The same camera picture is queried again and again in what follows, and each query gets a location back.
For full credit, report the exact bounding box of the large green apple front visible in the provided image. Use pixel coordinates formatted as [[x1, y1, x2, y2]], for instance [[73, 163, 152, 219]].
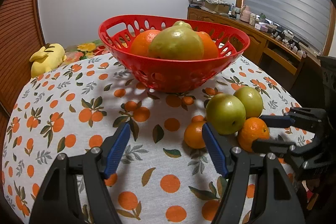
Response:
[[206, 93, 246, 135]]

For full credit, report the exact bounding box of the small orange behind apples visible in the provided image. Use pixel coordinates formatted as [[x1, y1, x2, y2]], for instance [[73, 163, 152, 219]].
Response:
[[184, 121, 206, 149]]

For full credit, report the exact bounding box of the orange-print tablecloth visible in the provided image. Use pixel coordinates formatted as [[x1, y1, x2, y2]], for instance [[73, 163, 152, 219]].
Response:
[[2, 54, 298, 223]]

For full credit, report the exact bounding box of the wooden sideboard cabinet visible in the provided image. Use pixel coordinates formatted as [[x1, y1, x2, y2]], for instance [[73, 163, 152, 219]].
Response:
[[187, 7, 304, 90]]

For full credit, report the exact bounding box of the clutter on sideboard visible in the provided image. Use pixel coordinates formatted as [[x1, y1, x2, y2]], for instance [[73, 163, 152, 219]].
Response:
[[187, 0, 307, 61]]

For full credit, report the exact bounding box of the floral bed blanket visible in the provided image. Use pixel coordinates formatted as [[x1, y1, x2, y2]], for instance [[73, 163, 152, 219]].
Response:
[[63, 39, 109, 65]]

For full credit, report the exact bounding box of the yellow plush toy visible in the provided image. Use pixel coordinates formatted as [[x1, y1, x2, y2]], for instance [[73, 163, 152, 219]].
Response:
[[30, 43, 67, 78]]

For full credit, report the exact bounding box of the red perforated fruit basket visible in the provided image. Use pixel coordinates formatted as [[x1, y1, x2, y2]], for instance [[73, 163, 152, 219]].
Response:
[[98, 15, 250, 93]]

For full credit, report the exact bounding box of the green fruit in basket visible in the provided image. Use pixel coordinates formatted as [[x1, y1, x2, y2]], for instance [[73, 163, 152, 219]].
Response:
[[172, 20, 193, 30]]

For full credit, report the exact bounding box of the brown louvered wardrobe door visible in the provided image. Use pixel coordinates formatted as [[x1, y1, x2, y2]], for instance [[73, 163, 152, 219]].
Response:
[[1, 0, 45, 121]]

